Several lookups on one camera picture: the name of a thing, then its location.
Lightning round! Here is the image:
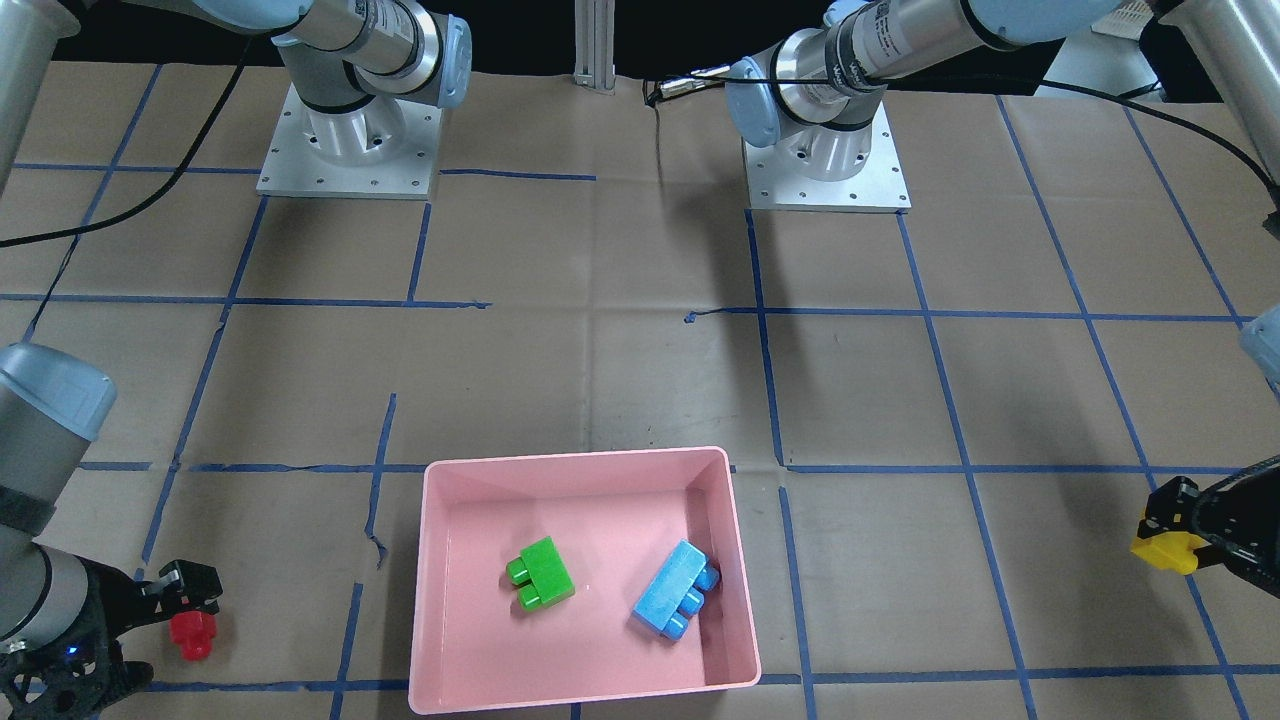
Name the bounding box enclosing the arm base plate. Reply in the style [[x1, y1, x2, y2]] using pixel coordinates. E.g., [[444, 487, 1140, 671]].
[[730, 94, 913, 214], [256, 87, 445, 201]]

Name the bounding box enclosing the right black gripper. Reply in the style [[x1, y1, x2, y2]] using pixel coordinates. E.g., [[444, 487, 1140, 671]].
[[40, 555, 223, 661]]

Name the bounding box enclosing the pink plastic box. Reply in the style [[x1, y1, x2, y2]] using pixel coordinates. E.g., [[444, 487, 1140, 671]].
[[407, 446, 762, 716]]

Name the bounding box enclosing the aluminium frame post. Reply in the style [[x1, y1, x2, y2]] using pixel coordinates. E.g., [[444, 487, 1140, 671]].
[[572, 0, 617, 95]]

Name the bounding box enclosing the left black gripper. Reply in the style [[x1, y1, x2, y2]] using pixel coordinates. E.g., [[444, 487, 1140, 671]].
[[1140, 465, 1279, 598]]

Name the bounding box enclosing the green block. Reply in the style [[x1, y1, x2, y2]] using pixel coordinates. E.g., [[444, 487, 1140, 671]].
[[506, 536, 576, 612]]

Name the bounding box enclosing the yellow block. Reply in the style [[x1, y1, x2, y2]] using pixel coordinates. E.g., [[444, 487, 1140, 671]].
[[1130, 530, 1210, 577]]

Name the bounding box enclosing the blue block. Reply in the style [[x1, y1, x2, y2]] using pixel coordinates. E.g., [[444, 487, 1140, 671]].
[[631, 539, 721, 642]]

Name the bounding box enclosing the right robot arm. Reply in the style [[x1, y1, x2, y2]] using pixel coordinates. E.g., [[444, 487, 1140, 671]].
[[3, 1, 474, 716]]

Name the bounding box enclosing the black camera cable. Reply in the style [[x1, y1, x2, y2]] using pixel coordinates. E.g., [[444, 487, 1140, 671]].
[[0, 29, 256, 251]]

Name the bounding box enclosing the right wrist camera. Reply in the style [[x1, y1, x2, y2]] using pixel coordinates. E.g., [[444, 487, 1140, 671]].
[[1, 641, 154, 719]]

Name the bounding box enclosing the red block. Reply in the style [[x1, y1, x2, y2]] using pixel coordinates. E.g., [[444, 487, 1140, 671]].
[[168, 611, 218, 662]]

